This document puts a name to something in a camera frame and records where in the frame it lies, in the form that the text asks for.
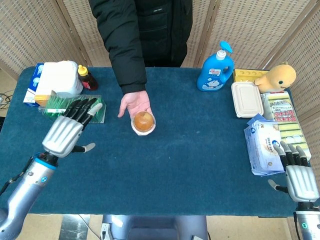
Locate person right hand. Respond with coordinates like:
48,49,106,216
117,90,155,121

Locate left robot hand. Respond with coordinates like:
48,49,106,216
41,97,104,159

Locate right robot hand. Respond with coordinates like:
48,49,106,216
268,140,320,202

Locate orange jelly cup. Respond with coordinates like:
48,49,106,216
131,111,157,137

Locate person right forearm black sleeve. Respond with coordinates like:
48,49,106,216
95,0,148,95

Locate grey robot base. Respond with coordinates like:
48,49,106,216
100,214,209,240

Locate clear box green tea bags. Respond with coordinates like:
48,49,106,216
38,94,107,125

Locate orange snack packet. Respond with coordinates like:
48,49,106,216
34,93,55,107

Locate blue white wet wipes pack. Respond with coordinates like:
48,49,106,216
243,113,286,177

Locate honey bottle yellow cap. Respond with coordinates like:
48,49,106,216
77,64,99,92

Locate blue white carton box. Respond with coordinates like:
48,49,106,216
22,62,45,108

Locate white plastic tub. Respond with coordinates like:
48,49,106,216
40,60,85,97

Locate yellow sponge multipack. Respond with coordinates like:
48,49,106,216
260,90,312,161

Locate blue table cloth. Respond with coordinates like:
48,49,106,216
0,65,305,217

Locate person torso black jacket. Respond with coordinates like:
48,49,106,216
88,0,194,68

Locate blue detergent pump bottle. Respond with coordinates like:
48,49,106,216
196,41,236,93

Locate beige lidded lunch box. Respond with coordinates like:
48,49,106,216
230,81,265,119

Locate yellow plush toy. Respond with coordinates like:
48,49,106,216
254,64,297,94

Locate white power strip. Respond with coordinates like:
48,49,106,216
99,222,110,240

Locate yellow plastic tray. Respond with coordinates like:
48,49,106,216
233,69,270,83

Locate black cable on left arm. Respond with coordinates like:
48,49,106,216
0,155,35,197

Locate floor cables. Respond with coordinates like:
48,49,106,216
0,92,12,111

